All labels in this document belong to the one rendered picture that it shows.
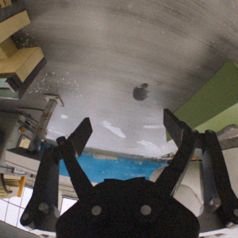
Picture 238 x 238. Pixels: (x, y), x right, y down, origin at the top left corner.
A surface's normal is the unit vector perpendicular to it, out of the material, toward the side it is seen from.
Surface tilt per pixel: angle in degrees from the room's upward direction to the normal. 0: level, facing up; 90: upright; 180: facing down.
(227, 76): 90
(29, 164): 63
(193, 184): 85
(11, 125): 90
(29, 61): 90
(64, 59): 0
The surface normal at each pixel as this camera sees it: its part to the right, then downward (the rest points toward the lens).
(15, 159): 0.00, -0.06
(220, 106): -0.97, -0.19
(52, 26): -0.11, 0.86
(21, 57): 0.06, -0.50
